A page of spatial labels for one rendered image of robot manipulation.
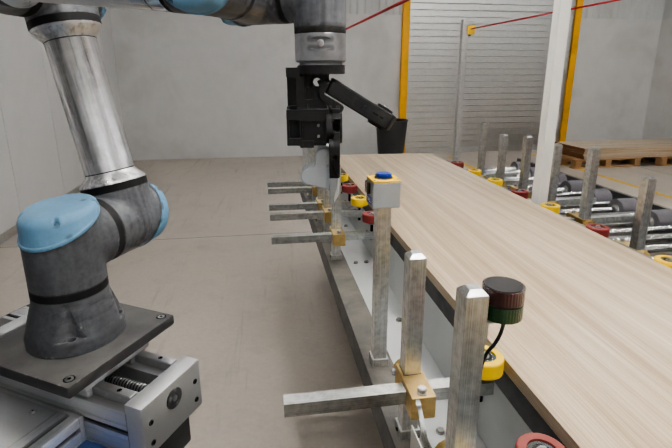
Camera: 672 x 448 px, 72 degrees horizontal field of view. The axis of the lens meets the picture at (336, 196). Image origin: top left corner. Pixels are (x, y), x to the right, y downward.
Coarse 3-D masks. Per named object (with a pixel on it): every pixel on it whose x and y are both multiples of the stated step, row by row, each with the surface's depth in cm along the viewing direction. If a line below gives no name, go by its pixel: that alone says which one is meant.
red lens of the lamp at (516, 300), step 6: (492, 276) 70; (486, 288) 66; (492, 294) 66; (498, 294) 65; (504, 294) 65; (510, 294) 65; (516, 294) 65; (522, 294) 65; (492, 300) 66; (498, 300) 65; (504, 300) 65; (510, 300) 65; (516, 300) 65; (522, 300) 66; (498, 306) 65; (504, 306) 65; (510, 306) 65; (516, 306) 65
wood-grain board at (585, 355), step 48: (432, 192) 226; (480, 192) 226; (432, 240) 162; (480, 240) 162; (528, 240) 162; (576, 240) 162; (528, 288) 126; (576, 288) 126; (624, 288) 126; (528, 336) 104; (576, 336) 104; (624, 336) 104; (528, 384) 88; (576, 384) 88; (624, 384) 88; (576, 432) 76; (624, 432) 76
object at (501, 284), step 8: (488, 280) 68; (496, 280) 68; (504, 280) 68; (512, 280) 68; (496, 288) 66; (504, 288) 66; (512, 288) 66; (520, 288) 66; (488, 320) 67; (496, 344) 70; (488, 352) 70
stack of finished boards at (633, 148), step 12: (564, 144) 761; (576, 144) 756; (588, 144) 756; (600, 144) 756; (612, 144) 756; (624, 144) 756; (636, 144) 756; (648, 144) 756; (660, 144) 756; (576, 156) 736; (600, 156) 724; (612, 156) 728; (624, 156) 732; (636, 156) 736; (648, 156) 740; (660, 156) 744
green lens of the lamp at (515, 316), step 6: (522, 306) 66; (492, 312) 66; (498, 312) 66; (504, 312) 65; (510, 312) 65; (516, 312) 65; (522, 312) 66; (492, 318) 66; (498, 318) 66; (504, 318) 66; (510, 318) 65; (516, 318) 66; (522, 318) 67; (504, 324) 66; (510, 324) 66
